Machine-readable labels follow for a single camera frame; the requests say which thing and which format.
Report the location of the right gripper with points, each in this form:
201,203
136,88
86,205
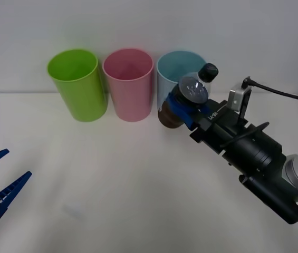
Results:
218,126

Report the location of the small bottle with dark drink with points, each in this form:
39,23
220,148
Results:
193,88

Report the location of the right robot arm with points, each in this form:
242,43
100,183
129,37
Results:
259,155

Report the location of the pale blue plastic bin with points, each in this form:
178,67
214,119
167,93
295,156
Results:
164,79

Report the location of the pink plastic bin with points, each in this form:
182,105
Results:
131,100

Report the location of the green plastic bin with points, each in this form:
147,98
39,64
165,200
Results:
85,97

